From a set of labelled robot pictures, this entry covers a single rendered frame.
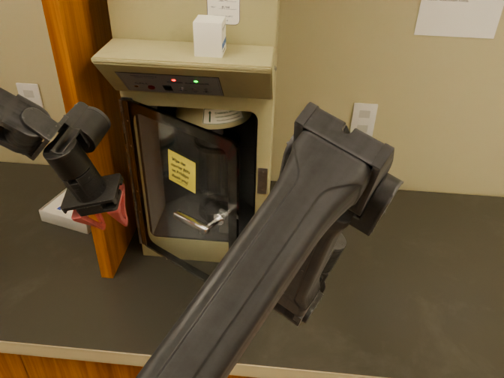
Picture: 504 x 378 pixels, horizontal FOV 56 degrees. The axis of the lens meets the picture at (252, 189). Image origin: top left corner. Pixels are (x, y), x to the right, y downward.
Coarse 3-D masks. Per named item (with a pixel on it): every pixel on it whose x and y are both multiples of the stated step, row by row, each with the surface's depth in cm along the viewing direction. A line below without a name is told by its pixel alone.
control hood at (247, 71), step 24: (120, 48) 88; (144, 48) 88; (168, 48) 88; (192, 48) 89; (240, 48) 89; (264, 48) 89; (144, 72) 86; (168, 72) 85; (192, 72) 84; (216, 72) 84; (240, 72) 83; (264, 72) 82; (240, 96) 94; (264, 96) 93
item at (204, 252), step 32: (160, 128) 95; (192, 128) 89; (160, 160) 100; (192, 160) 93; (224, 160) 88; (160, 192) 105; (192, 192) 98; (224, 192) 92; (160, 224) 111; (224, 224) 96; (192, 256) 109
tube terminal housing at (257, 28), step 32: (128, 0) 88; (160, 0) 88; (192, 0) 87; (256, 0) 86; (128, 32) 92; (160, 32) 91; (192, 32) 91; (256, 32) 90; (128, 96) 100; (160, 96) 99; (192, 96) 98; (256, 160) 106; (256, 192) 110
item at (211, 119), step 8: (176, 112) 108; (184, 112) 105; (192, 112) 104; (200, 112) 103; (208, 112) 103; (216, 112) 103; (224, 112) 103; (232, 112) 104; (240, 112) 106; (248, 112) 108; (184, 120) 105; (192, 120) 104; (200, 120) 103; (208, 120) 103; (216, 120) 103; (224, 120) 104; (232, 120) 104; (240, 120) 106; (208, 128) 103; (216, 128) 103; (224, 128) 104
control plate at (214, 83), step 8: (120, 72) 87; (128, 80) 90; (136, 80) 90; (144, 80) 90; (152, 80) 89; (160, 80) 89; (168, 80) 89; (176, 80) 88; (184, 80) 88; (192, 80) 88; (200, 80) 87; (208, 80) 87; (216, 80) 87; (128, 88) 94; (136, 88) 94; (144, 88) 94; (160, 88) 93; (176, 88) 92; (184, 88) 92; (200, 88) 91; (208, 88) 91; (216, 88) 91
